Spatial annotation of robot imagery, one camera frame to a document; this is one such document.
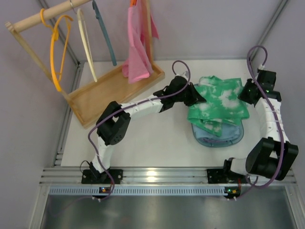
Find green tie-dye trousers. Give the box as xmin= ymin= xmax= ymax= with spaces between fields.
xmin=187 ymin=75 xmax=250 ymax=135

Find blue-grey plastic hanger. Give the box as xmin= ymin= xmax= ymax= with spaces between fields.
xmin=92 ymin=0 xmax=117 ymax=66

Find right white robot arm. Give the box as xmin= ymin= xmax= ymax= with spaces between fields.
xmin=223 ymin=70 xmax=298 ymax=181

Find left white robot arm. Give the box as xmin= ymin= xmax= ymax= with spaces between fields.
xmin=88 ymin=75 xmax=206 ymax=176

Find orange hanger under pink garment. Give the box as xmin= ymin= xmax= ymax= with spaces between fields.
xmin=130 ymin=0 xmax=137 ymax=7

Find cream plastic hanger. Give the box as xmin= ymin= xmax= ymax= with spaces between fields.
xmin=76 ymin=8 xmax=97 ymax=82

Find orange plastic hanger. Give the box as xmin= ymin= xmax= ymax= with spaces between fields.
xmin=40 ymin=9 xmax=73 ymax=93

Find light blue folded cloth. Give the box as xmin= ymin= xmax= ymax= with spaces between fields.
xmin=192 ymin=123 xmax=244 ymax=143

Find blue plastic tray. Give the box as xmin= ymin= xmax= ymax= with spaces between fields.
xmin=187 ymin=78 xmax=250 ymax=147

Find pink garment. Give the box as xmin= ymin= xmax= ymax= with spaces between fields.
xmin=122 ymin=0 xmax=153 ymax=84

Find wooden clothes rack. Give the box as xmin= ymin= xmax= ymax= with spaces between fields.
xmin=5 ymin=0 xmax=164 ymax=129

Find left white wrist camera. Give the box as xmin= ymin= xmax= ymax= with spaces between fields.
xmin=181 ymin=71 xmax=189 ymax=79

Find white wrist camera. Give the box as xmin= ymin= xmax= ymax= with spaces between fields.
xmin=257 ymin=64 xmax=266 ymax=71
xmin=181 ymin=71 xmax=189 ymax=79

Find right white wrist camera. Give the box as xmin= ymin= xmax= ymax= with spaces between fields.
xmin=257 ymin=64 xmax=266 ymax=71

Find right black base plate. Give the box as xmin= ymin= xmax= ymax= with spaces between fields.
xmin=206 ymin=168 xmax=229 ymax=184

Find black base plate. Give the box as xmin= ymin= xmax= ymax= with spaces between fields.
xmin=81 ymin=169 xmax=123 ymax=184
xmin=206 ymin=168 xmax=229 ymax=184

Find perforated grey cable duct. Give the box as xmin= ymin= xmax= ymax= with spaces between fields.
xmin=49 ymin=186 xmax=240 ymax=196

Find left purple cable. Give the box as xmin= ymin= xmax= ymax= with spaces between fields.
xmin=88 ymin=61 xmax=191 ymax=201

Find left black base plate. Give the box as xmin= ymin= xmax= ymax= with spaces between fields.
xmin=81 ymin=169 xmax=123 ymax=184

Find aluminium mounting rail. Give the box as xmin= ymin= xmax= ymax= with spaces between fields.
xmin=39 ymin=166 xmax=297 ymax=186

